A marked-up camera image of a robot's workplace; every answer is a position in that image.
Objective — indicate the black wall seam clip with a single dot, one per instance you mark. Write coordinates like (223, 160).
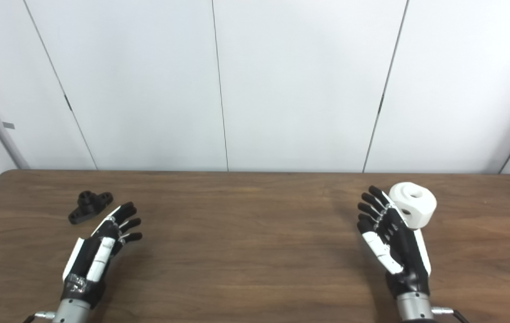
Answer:
(67, 102)
(380, 104)

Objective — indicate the black flanged holder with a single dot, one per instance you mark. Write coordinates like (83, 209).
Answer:
(88, 205)

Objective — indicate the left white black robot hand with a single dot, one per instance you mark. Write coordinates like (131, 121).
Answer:
(85, 264)

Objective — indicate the round white plastic piece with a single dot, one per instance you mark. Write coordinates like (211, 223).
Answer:
(418, 206)

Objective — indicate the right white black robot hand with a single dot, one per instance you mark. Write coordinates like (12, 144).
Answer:
(405, 251)

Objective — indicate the small grey wall tag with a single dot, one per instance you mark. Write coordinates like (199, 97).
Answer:
(8, 125)

